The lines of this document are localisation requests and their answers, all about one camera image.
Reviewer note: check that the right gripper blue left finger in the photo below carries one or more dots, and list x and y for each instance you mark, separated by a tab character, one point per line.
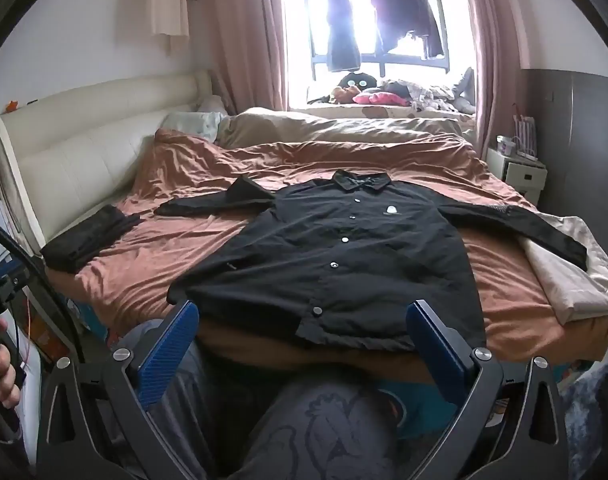
136	379

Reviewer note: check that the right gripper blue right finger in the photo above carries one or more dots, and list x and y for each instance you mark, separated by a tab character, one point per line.
465	377

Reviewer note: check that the black button-up shirt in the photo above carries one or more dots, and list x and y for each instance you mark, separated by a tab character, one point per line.
338	261

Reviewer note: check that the folded black clothes stack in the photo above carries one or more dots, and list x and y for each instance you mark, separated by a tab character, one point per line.
71	250

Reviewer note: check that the person's left hand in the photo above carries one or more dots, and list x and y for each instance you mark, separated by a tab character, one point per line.
10	394

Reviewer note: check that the cream folded sheet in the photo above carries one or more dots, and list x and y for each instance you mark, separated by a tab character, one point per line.
574	294

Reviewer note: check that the cream padded headboard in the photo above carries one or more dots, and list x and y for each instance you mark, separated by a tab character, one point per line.
66	155

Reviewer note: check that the white bedside cabinet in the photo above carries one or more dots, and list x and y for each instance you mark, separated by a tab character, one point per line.
526	176

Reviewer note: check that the light green pillow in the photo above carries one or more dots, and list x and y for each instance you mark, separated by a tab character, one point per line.
204	125

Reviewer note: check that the beige duvet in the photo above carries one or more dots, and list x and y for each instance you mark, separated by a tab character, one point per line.
369	124

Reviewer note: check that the pink cushion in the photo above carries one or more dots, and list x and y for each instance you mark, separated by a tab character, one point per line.
380	98

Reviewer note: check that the black plush toy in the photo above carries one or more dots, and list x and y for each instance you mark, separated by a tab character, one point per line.
361	81

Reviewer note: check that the hanging dark trousers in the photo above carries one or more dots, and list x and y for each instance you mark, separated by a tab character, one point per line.
343	52

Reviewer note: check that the pink left curtain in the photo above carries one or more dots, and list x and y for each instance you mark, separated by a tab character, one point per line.
249	57

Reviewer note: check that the pink curtain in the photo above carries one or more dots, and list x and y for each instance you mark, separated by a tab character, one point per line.
249	57
499	88

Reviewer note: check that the hanging dark shirts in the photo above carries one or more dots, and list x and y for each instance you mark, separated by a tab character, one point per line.
396	19

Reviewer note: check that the pink right curtain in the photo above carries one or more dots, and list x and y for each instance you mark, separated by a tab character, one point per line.
499	88

